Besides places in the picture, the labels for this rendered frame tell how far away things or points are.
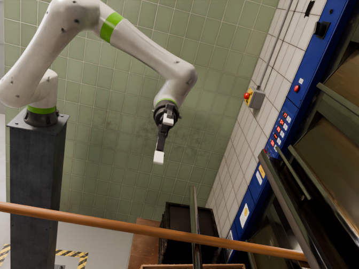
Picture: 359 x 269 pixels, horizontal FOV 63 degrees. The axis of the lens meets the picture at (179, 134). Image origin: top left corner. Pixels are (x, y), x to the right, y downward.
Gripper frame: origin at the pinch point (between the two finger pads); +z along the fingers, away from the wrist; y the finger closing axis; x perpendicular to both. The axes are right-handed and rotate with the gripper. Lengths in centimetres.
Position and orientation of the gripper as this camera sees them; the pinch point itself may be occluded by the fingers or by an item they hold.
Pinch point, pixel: (163, 142)
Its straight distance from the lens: 89.1
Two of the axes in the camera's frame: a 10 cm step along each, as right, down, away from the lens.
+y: -2.4, 8.7, 4.2
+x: -9.7, -2.2, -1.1
